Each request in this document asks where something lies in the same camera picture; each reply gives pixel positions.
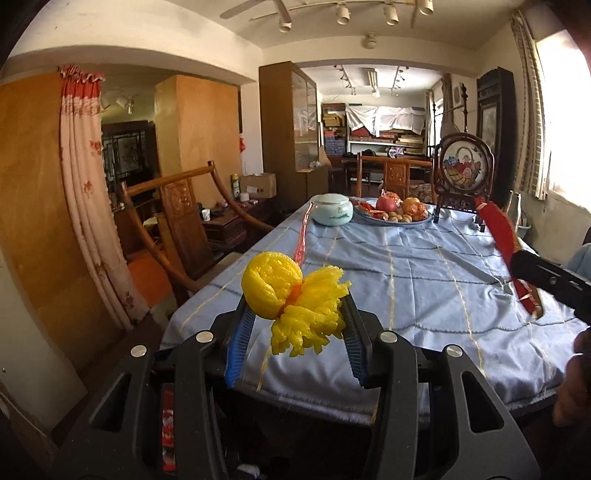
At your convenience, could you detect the white dust sheet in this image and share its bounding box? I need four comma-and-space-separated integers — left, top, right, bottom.
346, 105, 428, 132

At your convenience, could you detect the tall wooden glass cabinet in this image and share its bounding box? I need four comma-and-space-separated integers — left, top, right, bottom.
259, 61, 319, 213

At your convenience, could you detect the curved-back wooden armchair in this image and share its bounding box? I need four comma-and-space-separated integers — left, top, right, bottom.
120, 161, 275, 305

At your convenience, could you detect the red plastic strip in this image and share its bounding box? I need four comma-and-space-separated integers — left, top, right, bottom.
294, 205, 315, 268

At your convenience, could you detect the person's right hand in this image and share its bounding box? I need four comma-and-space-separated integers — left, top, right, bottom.
553, 330, 591, 428

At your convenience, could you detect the carved wooden chair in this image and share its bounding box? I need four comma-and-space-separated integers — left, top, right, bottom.
358, 154, 435, 204

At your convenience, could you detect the light blue checked tablecloth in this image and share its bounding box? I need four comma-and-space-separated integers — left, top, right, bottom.
159, 198, 591, 428

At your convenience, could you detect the blue denim cloth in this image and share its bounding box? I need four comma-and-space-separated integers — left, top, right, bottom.
566, 242, 591, 274

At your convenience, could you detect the dark carved standing panel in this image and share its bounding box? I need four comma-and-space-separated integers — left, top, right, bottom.
477, 67, 517, 204

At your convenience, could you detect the pale green ceramic jar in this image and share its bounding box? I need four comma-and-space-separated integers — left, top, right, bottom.
308, 194, 354, 227

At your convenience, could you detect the cluttered storage shelf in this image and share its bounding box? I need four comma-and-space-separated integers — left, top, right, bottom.
321, 104, 428, 158

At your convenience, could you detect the pink floral curtain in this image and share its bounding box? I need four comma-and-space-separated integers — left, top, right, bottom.
58, 65, 151, 330

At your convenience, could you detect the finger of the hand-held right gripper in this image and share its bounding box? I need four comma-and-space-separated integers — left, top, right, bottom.
509, 250, 591, 321

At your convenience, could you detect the dark wooden side table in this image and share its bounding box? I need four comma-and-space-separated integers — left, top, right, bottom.
203, 198, 278, 252

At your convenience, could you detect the cardboard box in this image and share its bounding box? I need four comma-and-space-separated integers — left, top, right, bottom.
240, 173, 277, 199

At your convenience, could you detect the yellow foam fruit net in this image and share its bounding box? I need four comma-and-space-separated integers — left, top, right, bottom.
241, 251, 352, 358

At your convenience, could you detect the red printed packet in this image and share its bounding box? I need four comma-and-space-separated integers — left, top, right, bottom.
161, 388, 177, 468

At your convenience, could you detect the checked window curtain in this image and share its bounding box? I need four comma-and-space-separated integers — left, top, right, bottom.
510, 9, 550, 199

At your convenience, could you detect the round embroidered table screen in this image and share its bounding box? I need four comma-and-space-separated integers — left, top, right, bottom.
434, 133, 496, 232

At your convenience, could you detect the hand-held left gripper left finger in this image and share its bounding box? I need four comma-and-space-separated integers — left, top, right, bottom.
55, 295, 259, 480

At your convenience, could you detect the fruit plate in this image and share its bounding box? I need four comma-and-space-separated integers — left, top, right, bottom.
349, 196, 434, 227

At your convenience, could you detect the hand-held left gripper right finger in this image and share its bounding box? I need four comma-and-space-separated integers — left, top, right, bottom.
343, 294, 542, 480

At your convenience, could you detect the dark lattice room screen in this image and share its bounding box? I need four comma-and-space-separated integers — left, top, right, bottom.
102, 121, 158, 185

